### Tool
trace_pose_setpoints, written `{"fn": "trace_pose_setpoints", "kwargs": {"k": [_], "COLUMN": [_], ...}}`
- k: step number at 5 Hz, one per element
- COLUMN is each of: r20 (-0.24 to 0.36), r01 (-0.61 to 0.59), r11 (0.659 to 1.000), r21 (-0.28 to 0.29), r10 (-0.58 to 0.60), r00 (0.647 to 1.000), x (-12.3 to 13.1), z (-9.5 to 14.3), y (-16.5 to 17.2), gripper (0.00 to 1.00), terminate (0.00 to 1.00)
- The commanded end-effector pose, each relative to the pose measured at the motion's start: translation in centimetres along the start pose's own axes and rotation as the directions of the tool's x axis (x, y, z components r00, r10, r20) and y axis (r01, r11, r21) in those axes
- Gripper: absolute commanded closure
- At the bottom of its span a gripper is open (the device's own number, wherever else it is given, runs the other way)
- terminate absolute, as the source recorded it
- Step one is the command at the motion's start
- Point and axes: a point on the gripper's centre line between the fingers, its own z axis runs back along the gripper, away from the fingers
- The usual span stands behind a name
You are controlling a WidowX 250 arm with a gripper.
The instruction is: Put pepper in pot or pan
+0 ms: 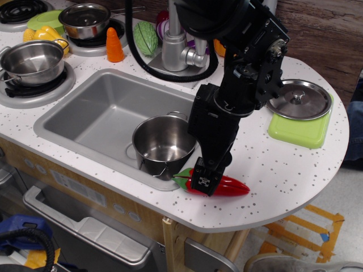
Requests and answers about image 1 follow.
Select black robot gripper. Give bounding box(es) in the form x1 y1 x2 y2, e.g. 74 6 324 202
188 84 239 196

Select red toy chili pepper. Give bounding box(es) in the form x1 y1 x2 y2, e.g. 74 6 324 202
172 168 250 197

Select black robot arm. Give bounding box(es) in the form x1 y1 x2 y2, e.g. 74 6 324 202
175 1 289 196

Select steel pot in sink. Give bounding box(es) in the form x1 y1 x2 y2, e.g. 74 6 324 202
132 111 197 181

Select steel pot lid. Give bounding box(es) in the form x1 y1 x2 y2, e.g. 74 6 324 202
267 79 332 121

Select steel pot back burner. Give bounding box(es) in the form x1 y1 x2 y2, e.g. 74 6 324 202
58 2 146 40

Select steel pot burner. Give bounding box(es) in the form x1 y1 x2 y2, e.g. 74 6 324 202
58 2 146 40
1 40 65 86

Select steel pot front burner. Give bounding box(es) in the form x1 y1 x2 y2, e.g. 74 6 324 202
1 40 65 86

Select yellow toy bell pepper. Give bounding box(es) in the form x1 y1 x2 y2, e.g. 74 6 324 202
32 25 69 55

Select green plastic cutting board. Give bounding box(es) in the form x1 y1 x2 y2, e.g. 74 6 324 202
268 93 334 149

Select silver toy faucet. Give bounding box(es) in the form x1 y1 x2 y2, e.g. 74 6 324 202
162 1 208 72

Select wooden toy kitchen cabinet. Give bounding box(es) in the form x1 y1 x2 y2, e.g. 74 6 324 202
1 139 249 271

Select orange toy fruit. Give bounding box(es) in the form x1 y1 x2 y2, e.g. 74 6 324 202
213 39 226 57

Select grey plastic sink basin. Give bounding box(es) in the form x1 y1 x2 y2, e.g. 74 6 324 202
33 69 193 191

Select blue jeans leg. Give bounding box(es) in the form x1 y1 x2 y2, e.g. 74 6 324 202
344 101 362 162

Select green toy bitter melon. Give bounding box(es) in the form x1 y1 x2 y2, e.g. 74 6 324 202
133 21 158 57

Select orange toy carrot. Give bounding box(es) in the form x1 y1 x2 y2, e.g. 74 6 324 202
106 27 125 62

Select purple toy onion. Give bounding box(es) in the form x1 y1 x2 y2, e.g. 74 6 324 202
155 10 169 41

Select back right stove burner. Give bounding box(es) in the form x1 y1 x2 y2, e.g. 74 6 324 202
63 19 128 57

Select stove burner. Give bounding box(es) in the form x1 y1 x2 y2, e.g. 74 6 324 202
63 19 128 57
1 62 76 109
1 1 54 32

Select blue clamp tool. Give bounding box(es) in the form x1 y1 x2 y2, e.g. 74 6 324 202
1 214 53 250

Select front stove burner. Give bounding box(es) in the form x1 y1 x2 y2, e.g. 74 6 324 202
1 62 76 109

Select green plastic plate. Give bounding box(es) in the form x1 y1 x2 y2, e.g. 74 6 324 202
27 10 65 35

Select yellow toy corn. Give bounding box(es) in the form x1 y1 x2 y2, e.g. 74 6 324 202
23 28 35 42

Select back left stove burner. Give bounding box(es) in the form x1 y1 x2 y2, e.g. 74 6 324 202
1 1 54 32

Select grey oven door handle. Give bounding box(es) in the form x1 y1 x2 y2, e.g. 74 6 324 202
23 186 166 271

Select black hose lower left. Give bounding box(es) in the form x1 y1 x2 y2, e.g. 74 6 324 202
0 228 56 272

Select black corrugated cable hose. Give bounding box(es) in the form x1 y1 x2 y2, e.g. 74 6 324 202
124 0 220 83

